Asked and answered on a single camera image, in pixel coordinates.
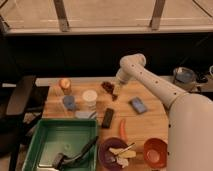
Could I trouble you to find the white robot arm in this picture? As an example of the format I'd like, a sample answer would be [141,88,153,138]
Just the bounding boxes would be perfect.
[116,53,213,171]

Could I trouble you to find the white lidded cup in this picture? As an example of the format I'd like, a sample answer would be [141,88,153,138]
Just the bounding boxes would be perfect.
[82,90,98,109]

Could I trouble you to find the blue rectangular sponge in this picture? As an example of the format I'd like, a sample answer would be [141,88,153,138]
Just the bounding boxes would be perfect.
[129,97,147,114]

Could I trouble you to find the black rectangular block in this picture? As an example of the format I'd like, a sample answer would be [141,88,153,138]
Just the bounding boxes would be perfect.
[101,108,114,128]

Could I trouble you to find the wooden cutting board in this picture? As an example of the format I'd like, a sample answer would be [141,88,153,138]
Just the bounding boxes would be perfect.
[42,81,171,170]

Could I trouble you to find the light blue sponge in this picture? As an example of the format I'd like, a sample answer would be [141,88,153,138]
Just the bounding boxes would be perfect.
[75,111,97,119]

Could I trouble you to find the orange carrot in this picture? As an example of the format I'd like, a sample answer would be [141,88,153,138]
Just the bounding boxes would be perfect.
[119,119,127,141]

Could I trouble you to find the blue cloth piece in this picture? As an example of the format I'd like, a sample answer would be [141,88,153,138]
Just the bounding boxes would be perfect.
[63,96,76,111]

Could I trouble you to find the orange peach fruit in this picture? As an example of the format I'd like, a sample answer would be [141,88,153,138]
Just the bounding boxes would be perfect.
[59,78,71,95]

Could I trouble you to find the food pieces in bowl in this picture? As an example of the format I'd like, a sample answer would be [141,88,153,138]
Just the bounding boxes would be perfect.
[109,144,136,168]

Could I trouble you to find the metal pot with lid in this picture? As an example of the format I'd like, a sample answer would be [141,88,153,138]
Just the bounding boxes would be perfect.
[173,67,196,91]

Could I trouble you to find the purple bowl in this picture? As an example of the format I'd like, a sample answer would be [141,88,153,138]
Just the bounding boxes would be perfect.
[98,137,128,171]

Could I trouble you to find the orange red bowl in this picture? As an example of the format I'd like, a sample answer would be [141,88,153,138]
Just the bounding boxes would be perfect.
[143,138,167,169]

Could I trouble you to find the green plastic bin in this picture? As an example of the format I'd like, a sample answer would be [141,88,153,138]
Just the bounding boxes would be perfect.
[22,119,98,171]

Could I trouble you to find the black dish brush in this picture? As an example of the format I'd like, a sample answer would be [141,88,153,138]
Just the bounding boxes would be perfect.
[52,136,98,170]

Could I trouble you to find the grey chair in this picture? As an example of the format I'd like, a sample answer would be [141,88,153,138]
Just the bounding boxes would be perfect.
[0,76,36,171]

